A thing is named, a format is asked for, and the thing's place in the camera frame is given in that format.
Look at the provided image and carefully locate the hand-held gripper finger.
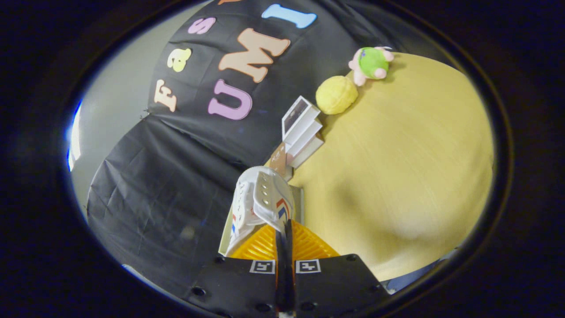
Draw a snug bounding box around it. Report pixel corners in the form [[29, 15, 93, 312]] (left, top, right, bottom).
[[285, 220, 390, 315], [185, 223, 286, 317]]

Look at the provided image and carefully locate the grey fabric storage box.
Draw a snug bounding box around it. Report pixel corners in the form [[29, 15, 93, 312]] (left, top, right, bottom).
[[218, 185, 305, 257]]

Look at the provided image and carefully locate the small brown book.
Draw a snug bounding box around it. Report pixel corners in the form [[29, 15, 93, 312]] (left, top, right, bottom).
[[268, 142, 294, 182]]

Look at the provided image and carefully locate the black backdrop cloth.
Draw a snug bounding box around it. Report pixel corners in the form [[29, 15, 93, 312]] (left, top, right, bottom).
[[86, 0, 442, 292]]

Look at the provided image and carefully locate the white book with dark cover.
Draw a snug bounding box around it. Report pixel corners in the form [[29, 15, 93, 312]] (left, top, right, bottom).
[[282, 96, 321, 142]]

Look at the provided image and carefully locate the yellow plush ball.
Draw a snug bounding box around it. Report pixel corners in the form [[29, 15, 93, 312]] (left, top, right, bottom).
[[315, 76, 359, 115]]

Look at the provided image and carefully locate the green and pink plush toy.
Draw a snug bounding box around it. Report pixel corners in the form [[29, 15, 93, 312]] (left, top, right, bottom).
[[348, 46, 395, 87]]

